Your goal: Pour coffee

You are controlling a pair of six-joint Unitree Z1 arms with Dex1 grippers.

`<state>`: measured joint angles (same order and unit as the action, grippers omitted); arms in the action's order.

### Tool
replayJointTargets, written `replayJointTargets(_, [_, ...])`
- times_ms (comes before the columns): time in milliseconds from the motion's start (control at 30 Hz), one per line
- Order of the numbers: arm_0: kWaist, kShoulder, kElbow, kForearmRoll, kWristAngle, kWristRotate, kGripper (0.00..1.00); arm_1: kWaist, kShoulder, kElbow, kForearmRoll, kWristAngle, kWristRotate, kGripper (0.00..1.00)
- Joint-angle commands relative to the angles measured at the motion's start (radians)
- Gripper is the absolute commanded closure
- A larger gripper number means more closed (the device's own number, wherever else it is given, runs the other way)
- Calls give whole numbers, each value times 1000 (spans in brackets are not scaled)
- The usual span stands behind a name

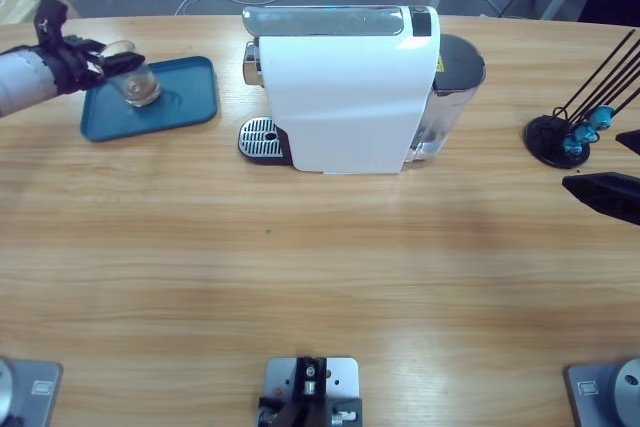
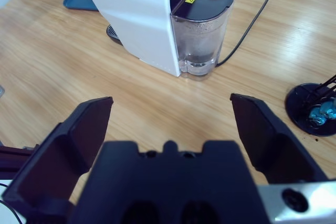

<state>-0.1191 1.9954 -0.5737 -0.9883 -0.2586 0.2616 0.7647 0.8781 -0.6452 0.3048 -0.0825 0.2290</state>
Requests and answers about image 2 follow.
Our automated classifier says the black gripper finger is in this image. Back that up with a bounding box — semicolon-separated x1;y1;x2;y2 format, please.
1;96;114;206
230;95;329;184

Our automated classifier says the white capsule coffee machine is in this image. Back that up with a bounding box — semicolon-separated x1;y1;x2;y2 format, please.
78;0;237;80

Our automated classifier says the black capsule holder with rods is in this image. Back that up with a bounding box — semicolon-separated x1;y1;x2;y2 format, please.
285;74;336;137

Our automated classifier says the drip tray with metal grate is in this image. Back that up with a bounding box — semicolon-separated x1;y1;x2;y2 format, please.
106;24;124;46

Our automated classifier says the black machine power cable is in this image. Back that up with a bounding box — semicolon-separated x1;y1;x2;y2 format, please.
216;0;281;67

